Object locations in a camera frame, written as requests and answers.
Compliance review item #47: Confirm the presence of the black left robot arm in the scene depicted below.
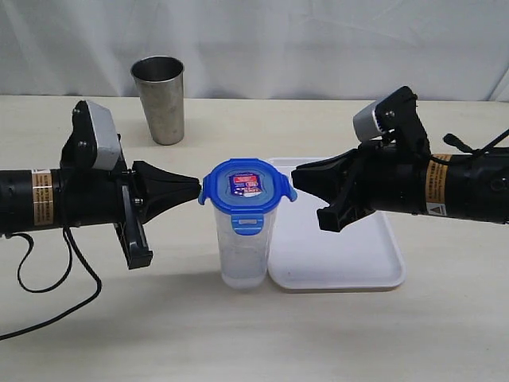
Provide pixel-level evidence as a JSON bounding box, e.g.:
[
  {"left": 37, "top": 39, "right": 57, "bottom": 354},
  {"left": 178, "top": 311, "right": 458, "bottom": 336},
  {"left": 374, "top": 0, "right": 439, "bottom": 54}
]
[{"left": 1, "top": 100, "right": 201, "bottom": 270}]

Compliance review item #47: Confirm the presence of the blue plastic lid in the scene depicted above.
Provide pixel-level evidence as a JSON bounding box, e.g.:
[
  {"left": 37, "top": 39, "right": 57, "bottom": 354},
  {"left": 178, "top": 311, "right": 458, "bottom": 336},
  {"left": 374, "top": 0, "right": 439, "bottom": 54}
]
[{"left": 198, "top": 158, "right": 297, "bottom": 236}]

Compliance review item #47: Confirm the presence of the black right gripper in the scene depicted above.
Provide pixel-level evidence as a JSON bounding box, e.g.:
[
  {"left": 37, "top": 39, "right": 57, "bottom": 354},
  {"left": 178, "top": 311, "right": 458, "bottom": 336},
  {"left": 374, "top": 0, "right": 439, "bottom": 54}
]
[{"left": 291, "top": 85, "right": 431, "bottom": 232}]

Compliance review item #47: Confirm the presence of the clear plastic tall container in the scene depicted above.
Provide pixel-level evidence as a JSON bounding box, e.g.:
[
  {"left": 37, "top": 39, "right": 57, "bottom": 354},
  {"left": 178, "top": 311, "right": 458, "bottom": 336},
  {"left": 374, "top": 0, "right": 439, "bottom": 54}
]
[{"left": 213, "top": 204, "right": 278, "bottom": 290}]

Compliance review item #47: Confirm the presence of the stainless steel cup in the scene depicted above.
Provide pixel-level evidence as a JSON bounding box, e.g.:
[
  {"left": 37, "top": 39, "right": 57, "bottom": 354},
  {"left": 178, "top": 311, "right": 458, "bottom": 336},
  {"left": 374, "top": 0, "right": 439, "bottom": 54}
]
[{"left": 130, "top": 56, "right": 185, "bottom": 146}]

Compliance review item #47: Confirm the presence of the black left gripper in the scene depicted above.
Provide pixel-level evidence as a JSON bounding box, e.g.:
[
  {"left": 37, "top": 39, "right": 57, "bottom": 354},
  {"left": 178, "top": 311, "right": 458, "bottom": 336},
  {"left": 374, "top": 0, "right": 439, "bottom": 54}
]
[{"left": 59, "top": 100, "right": 200, "bottom": 270}]

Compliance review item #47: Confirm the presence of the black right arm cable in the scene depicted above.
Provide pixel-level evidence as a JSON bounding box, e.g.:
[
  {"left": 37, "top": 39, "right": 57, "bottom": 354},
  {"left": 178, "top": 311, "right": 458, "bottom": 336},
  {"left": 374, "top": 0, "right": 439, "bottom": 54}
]
[{"left": 429, "top": 127, "right": 509, "bottom": 164}]

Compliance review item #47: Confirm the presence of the white backdrop curtain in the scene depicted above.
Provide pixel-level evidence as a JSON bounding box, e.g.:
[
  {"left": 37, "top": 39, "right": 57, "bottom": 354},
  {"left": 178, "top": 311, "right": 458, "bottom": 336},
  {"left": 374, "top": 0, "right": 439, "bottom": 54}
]
[{"left": 1, "top": 1, "right": 508, "bottom": 101}]

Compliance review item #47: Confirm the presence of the white plastic tray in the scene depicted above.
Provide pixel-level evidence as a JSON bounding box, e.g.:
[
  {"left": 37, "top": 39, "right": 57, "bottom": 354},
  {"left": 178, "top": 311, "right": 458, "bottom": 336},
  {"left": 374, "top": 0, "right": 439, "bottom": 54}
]
[{"left": 266, "top": 156, "right": 406, "bottom": 294}]

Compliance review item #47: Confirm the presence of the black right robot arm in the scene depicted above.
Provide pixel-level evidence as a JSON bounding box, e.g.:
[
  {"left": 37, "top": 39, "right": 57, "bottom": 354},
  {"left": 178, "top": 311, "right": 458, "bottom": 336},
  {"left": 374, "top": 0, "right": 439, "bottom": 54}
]
[{"left": 291, "top": 86, "right": 508, "bottom": 232}]

